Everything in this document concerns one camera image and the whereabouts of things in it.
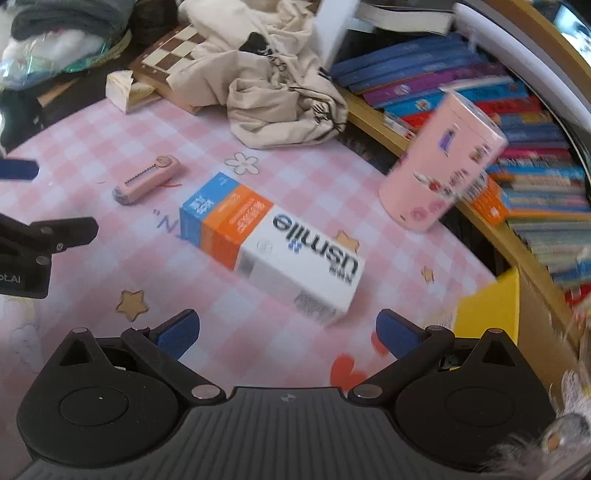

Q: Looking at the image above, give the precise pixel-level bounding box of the yellow cardboard box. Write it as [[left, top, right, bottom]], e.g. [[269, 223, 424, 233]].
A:
[[426, 268, 578, 388]]

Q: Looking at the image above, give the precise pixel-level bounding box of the white orange usmile box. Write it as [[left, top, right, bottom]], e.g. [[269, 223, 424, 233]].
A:
[[179, 173, 365, 325]]

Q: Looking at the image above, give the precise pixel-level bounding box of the grey folded blanket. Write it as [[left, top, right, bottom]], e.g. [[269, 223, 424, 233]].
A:
[[11, 0, 135, 41]]

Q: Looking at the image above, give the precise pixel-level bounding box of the wooden chess board box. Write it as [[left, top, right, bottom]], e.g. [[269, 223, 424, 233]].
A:
[[129, 25, 204, 115]]

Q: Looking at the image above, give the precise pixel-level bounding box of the row of leaning books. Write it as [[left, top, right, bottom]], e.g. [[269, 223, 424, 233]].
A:
[[331, 33, 590, 290]]

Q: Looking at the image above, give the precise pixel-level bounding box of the pink cylindrical canister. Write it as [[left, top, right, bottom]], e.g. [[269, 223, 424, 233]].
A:
[[379, 92, 508, 233]]

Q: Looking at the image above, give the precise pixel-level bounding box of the beige cloth bag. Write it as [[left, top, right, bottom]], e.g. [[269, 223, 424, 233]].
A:
[[167, 1, 349, 149]]

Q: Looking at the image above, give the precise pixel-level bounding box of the white desk lamp bar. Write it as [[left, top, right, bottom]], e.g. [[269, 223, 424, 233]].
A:
[[454, 1, 590, 148]]

